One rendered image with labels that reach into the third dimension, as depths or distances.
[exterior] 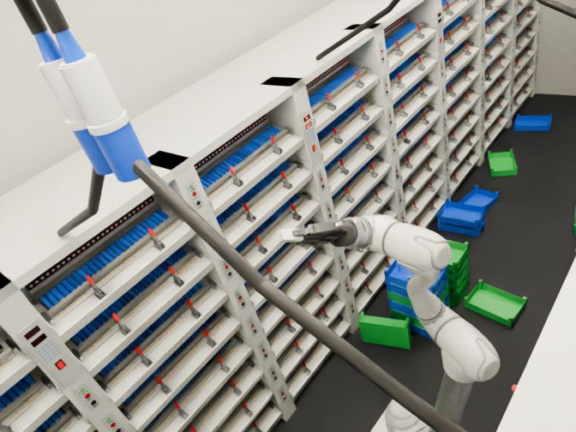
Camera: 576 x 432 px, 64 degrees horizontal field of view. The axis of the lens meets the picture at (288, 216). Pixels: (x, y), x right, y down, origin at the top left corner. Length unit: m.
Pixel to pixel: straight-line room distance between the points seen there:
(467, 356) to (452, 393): 0.21
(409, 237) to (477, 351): 0.56
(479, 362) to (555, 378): 0.83
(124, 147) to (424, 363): 2.44
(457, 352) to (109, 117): 1.32
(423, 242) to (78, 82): 0.87
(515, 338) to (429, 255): 1.91
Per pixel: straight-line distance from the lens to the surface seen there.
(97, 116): 0.78
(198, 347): 2.15
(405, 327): 2.86
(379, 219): 1.33
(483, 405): 2.82
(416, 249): 1.24
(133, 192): 1.67
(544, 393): 0.83
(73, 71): 0.76
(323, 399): 2.89
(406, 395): 0.71
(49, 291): 1.79
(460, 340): 1.69
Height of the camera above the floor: 2.42
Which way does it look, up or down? 35 degrees down
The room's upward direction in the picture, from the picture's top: 17 degrees counter-clockwise
